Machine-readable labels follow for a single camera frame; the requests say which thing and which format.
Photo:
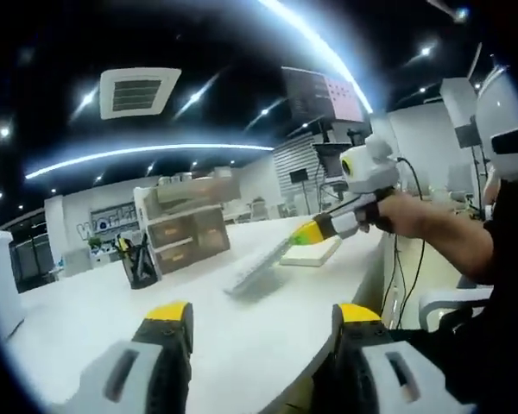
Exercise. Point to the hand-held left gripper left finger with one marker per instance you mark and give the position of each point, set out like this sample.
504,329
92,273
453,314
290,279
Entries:
125,379

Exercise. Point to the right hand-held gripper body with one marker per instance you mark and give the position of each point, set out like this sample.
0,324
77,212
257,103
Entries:
375,170

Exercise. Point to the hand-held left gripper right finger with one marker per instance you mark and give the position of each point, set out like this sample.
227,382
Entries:
423,384

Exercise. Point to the thick white note pad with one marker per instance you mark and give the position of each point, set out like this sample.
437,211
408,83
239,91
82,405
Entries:
311,256

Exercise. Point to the yellow black pen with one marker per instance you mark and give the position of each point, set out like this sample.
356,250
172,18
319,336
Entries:
123,243

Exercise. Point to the white desk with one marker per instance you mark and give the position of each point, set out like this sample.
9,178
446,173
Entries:
112,302

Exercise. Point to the person's right hand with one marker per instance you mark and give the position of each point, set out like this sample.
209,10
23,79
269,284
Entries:
401,215

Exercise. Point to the dark screen monitor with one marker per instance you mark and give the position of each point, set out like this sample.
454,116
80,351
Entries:
328,157

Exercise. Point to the small black monitor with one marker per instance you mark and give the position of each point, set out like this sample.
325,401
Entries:
298,176

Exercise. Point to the white office chair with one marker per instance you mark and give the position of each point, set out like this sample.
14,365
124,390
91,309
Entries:
440,302

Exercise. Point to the hanging dark display panel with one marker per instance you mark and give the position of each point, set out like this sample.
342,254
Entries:
315,95

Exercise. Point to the black mesh pen holder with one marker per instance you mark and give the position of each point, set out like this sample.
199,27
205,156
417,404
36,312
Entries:
140,276

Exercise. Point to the long ceiling light strip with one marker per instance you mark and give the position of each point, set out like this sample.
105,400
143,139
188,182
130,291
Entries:
330,49
177,147

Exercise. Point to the group of ceiling spotlights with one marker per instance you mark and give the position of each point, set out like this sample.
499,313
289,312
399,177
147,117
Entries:
425,51

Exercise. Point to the person's black clothing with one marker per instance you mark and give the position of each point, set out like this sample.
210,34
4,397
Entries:
513,259

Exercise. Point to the plastic drawer cabinet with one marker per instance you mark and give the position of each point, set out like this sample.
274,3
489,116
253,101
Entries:
190,237

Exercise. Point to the translucent white storage box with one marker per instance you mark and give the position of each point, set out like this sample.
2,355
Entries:
0,280

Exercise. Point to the ceiling air vent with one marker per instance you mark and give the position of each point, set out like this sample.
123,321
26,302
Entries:
138,92

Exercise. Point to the blue wall lettering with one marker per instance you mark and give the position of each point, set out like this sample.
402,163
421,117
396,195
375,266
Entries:
108,226

